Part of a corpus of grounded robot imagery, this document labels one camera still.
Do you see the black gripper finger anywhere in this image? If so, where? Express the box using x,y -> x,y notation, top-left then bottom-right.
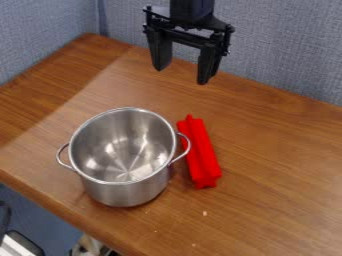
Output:
197,42 -> 222,85
146,26 -> 173,71

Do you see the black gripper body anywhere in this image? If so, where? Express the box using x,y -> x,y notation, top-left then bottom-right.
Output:
143,0 -> 235,55

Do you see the red ridged block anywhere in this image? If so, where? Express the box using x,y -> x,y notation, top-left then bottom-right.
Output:
177,114 -> 222,189

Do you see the stainless steel pot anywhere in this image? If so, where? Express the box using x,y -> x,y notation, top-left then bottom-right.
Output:
56,107 -> 189,207

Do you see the white object under table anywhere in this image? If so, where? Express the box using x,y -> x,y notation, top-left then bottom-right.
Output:
68,234 -> 111,256

